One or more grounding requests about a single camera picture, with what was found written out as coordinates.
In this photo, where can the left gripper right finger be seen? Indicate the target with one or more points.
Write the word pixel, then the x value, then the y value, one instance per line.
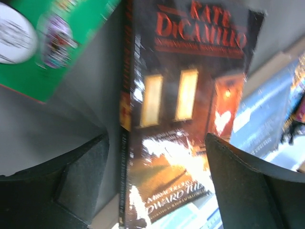
pixel 253 193

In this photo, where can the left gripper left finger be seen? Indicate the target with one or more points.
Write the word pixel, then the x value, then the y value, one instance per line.
pixel 61 193

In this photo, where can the dark blue 1984 book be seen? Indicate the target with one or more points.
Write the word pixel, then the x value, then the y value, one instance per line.
pixel 257 130

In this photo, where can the brown Edward Tulane book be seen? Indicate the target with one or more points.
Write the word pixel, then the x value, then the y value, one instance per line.
pixel 184 68

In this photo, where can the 169-Storey Treehouse book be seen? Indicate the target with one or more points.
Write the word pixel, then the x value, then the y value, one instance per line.
pixel 295 117

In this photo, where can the green paperback book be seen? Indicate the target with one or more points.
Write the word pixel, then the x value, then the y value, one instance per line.
pixel 41 39

